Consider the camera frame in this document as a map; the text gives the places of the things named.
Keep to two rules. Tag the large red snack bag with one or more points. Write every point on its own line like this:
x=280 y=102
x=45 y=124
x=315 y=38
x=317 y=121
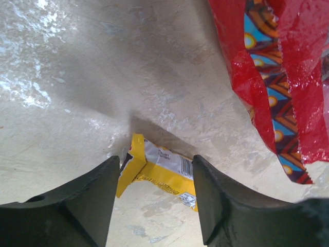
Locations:
x=276 y=53

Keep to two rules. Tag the yellow candy packet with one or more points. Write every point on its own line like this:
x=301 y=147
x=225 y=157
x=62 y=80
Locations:
x=169 y=171

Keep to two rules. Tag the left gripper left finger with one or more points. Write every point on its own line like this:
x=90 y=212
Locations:
x=77 y=213

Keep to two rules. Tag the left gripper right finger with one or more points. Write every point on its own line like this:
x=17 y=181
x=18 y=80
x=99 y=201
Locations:
x=232 y=214

